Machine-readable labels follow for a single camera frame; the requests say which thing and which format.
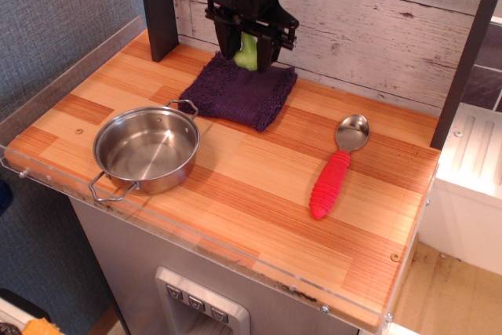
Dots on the dark right support post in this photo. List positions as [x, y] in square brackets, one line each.
[473, 44]

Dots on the silver dispenser button panel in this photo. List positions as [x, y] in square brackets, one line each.
[191, 308]

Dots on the dark left support post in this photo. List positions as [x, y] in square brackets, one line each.
[161, 26]

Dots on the red handled metal spoon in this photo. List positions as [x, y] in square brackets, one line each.
[351, 134]

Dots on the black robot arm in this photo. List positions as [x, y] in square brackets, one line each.
[261, 27]

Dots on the green toy vegetable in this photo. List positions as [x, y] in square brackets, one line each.
[246, 57]

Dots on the orange object bottom left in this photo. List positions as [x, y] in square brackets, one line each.
[40, 327]

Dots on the clear acrylic edge guard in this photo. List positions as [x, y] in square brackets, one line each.
[364, 319]

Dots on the dark support post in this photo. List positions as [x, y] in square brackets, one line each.
[473, 44]
[161, 26]

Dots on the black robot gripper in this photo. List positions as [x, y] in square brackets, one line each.
[273, 26]

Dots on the grey toy fridge cabinet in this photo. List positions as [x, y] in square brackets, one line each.
[129, 256]

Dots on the purple folded cloth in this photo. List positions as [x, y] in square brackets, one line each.
[225, 90]

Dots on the stainless steel pot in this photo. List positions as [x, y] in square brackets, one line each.
[147, 150]

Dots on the white toy sink unit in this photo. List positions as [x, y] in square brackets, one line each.
[462, 218]

